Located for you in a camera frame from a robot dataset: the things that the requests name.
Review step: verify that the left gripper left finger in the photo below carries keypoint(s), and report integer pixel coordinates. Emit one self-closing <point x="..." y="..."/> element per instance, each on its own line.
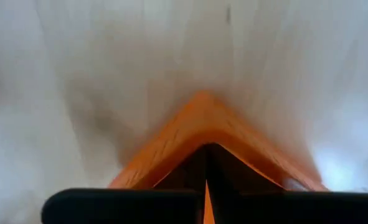
<point x="190" y="177"/>

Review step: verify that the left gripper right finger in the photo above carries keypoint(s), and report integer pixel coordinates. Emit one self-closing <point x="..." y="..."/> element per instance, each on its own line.
<point x="230" y="177"/>

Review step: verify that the orange plastic basket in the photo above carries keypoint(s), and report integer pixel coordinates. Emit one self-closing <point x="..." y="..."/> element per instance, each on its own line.
<point x="202" y="118"/>

